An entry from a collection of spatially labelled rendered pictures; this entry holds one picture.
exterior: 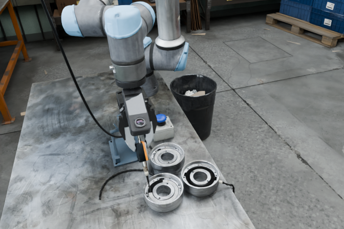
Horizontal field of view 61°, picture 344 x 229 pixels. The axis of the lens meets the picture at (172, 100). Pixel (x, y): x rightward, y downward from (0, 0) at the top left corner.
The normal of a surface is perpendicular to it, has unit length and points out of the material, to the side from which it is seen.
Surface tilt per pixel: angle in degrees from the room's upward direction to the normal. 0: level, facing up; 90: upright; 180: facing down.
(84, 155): 0
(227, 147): 0
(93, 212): 0
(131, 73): 90
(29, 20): 90
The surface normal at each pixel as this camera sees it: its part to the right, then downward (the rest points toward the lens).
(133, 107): 0.15, -0.52
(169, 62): -0.15, 0.62
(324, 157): -0.04, -0.85
